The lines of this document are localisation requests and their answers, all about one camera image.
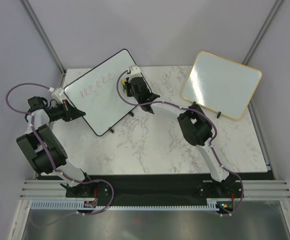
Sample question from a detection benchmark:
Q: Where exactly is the orange-framed whiteboard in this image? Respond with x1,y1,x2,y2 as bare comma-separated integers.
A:
181,51,263,121

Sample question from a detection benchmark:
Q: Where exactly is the black whiteboard stand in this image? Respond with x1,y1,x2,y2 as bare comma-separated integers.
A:
108,110,134,134

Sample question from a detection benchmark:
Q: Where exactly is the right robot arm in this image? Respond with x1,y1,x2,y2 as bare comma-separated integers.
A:
121,76,235,197

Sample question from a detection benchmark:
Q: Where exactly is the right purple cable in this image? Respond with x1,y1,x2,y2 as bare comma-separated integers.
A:
116,69,244,218

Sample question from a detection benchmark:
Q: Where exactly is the black-framed whiteboard with writing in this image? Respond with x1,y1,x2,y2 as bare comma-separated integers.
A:
64,48,137,137

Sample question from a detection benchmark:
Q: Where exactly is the purple cable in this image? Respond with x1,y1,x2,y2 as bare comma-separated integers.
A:
116,69,244,218
5,82,115,229

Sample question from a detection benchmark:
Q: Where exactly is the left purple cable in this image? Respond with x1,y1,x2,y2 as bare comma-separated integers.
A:
5,82,115,229

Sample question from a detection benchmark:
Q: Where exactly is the white slotted cable duct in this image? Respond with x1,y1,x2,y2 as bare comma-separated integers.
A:
30,200,219,211

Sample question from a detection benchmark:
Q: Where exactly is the yellow black eraser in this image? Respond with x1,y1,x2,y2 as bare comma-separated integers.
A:
121,77,129,94

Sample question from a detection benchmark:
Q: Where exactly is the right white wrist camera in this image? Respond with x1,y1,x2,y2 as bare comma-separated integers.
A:
127,65,142,82

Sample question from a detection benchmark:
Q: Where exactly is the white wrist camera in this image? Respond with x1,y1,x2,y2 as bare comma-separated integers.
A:
48,87,65,104
127,65,142,82

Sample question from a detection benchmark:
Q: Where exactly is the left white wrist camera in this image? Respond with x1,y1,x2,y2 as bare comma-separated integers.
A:
48,87,65,104

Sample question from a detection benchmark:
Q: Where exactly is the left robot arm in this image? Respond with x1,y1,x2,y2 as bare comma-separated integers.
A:
16,96,95,197

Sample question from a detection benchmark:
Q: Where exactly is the black orange-board stand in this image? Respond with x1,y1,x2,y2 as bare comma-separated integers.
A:
192,101,222,119

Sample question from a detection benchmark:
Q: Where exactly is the aluminium frame rail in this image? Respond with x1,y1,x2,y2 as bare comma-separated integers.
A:
20,179,290,200

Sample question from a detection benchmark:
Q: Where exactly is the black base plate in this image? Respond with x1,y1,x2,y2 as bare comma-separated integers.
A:
36,172,246,213

